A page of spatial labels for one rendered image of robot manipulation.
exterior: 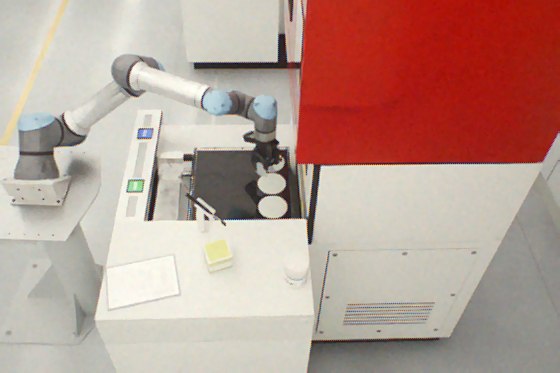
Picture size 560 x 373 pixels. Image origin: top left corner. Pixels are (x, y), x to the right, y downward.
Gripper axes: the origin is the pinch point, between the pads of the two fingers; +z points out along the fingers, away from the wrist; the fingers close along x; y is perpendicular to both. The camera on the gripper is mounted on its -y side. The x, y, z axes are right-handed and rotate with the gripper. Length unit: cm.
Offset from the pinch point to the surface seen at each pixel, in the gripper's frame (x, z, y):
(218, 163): -8.1, 1.4, -14.7
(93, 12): 71, 91, -276
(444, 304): 39, 53, 69
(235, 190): -12.0, 1.4, -0.4
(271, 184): -0.5, 1.3, 6.2
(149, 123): -17.7, -4.4, -44.3
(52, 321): -79, 90, -55
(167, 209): -34.2, 3.2, -10.9
